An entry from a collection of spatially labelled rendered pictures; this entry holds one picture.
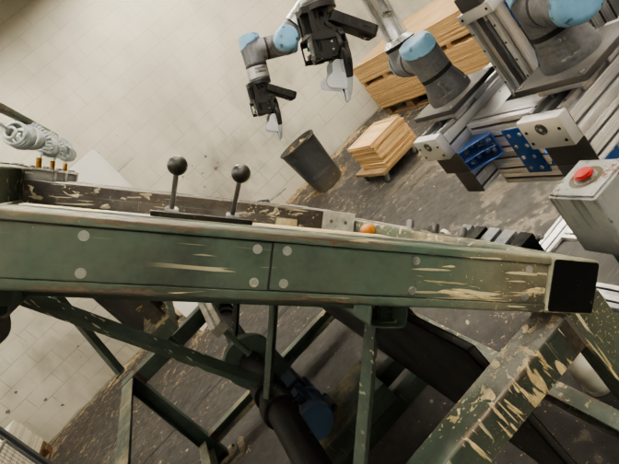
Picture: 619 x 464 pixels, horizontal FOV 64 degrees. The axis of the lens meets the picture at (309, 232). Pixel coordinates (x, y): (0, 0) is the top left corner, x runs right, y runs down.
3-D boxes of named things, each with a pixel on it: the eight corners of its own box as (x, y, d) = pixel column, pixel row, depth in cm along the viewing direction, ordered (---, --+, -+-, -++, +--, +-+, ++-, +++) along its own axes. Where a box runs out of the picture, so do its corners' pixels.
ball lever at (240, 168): (240, 228, 101) (253, 170, 94) (222, 226, 99) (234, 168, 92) (239, 217, 104) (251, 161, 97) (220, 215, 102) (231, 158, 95)
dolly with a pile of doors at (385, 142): (426, 145, 469) (401, 113, 457) (391, 183, 459) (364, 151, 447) (393, 151, 527) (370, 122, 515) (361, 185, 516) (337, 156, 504)
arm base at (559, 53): (564, 45, 133) (544, 15, 131) (615, 28, 119) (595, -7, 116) (531, 81, 130) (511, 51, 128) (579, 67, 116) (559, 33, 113)
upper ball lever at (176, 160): (181, 223, 97) (189, 162, 90) (160, 221, 95) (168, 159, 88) (180, 212, 100) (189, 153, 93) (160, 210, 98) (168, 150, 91)
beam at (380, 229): (593, 315, 98) (601, 261, 97) (546, 313, 94) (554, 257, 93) (286, 224, 306) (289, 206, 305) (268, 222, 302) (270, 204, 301)
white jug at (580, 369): (620, 380, 166) (592, 342, 160) (603, 402, 164) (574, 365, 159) (595, 369, 175) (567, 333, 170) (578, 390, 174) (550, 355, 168)
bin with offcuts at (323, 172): (352, 168, 591) (318, 126, 572) (323, 197, 581) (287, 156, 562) (335, 169, 639) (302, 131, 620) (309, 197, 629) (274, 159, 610)
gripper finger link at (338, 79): (329, 107, 108) (318, 63, 106) (353, 100, 110) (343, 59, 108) (334, 104, 105) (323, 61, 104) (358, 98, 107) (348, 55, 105)
